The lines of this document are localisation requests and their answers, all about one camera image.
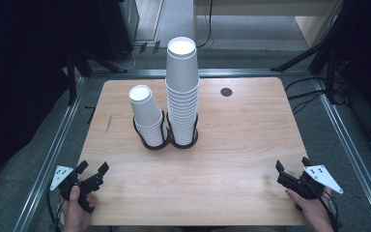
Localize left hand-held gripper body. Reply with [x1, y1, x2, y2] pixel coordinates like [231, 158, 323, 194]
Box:
[49, 164, 105, 215]

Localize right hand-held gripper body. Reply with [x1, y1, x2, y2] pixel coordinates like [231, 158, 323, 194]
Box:
[276, 164, 345, 200]

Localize black wire cup holder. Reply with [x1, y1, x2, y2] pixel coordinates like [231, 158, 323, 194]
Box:
[132, 109, 199, 151]

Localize tall stack of paper cups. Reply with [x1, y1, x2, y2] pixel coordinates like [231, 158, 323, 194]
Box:
[164, 76, 201, 147]

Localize person's right hand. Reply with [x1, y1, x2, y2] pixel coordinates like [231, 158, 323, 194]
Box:
[284, 188, 336, 232]

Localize person's left hand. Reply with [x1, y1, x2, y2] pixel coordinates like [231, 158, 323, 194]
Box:
[62, 185, 97, 232]

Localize short stack of paper cups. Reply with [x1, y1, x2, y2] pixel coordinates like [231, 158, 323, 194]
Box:
[128, 84, 168, 148]

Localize black metal stand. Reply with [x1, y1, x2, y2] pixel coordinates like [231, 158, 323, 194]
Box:
[63, 47, 128, 106]

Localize dark curtain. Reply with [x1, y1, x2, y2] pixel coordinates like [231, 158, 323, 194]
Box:
[0, 0, 78, 220]

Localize black tripod stand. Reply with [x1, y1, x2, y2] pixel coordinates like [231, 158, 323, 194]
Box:
[270, 0, 361, 104]

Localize light wooden furniture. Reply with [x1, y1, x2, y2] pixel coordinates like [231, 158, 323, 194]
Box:
[192, 0, 346, 49]

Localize black cabinet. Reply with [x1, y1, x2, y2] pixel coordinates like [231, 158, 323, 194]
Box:
[98, 0, 140, 63]

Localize metal floor rail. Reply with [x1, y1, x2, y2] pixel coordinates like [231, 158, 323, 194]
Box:
[86, 68, 317, 78]
[13, 75, 88, 232]
[313, 78, 371, 232]

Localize right hand-held gripper cable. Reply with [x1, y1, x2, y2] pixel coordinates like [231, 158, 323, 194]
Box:
[308, 183, 341, 232]

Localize hand-held gripper cable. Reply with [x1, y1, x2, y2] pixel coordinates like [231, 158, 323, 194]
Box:
[45, 183, 66, 232]
[308, 183, 341, 232]

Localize left hand-held gripper cable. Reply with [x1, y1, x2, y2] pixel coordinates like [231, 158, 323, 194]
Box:
[45, 183, 66, 232]

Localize black floor cables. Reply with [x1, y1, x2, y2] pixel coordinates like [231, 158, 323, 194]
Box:
[284, 75, 350, 114]

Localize white floor cable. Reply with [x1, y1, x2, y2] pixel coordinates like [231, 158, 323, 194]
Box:
[115, 43, 143, 73]

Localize black hanging cable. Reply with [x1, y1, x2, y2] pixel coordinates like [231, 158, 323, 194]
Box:
[195, 0, 214, 49]

